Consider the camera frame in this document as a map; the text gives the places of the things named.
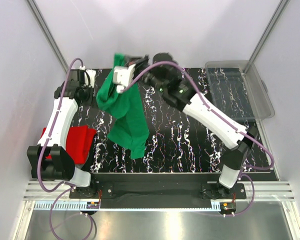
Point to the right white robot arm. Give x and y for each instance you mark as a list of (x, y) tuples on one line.
[(179, 91)]

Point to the left aluminium frame post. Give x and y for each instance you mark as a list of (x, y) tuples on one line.
[(38, 16)]

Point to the green t shirt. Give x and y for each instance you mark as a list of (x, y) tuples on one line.
[(130, 129)]

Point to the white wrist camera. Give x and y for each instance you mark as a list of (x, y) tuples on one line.
[(123, 76), (89, 78)]

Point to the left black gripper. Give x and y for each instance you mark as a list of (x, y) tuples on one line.
[(90, 101)]

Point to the red folded t shirt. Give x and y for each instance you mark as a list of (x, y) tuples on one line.
[(68, 146)]

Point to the clear plastic bin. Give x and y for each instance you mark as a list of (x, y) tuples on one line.
[(241, 96)]

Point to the left orange connector box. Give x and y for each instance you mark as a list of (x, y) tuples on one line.
[(93, 205)]

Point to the right aluminium frame post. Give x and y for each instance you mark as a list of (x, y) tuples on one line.
[(280, 9)]

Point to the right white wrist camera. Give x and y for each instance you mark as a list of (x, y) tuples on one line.
[(123, 76)]

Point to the orange connector box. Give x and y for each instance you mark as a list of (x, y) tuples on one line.
[(93, 205), (228, 206)]

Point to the aluminium frame rail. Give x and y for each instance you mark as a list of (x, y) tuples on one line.
[(262, 190)]

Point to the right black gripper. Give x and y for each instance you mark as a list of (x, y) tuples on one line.
[(138, 61)]

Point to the aluminium frame post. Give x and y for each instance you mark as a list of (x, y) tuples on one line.
[(38, 16), (280, 9)]

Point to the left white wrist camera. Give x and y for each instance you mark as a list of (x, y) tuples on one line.
[(89, 78)]

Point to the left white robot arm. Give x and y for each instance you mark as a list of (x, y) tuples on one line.
[(50, 159)]

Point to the right orange connector box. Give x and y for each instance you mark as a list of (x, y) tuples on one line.
[(228, 206)]

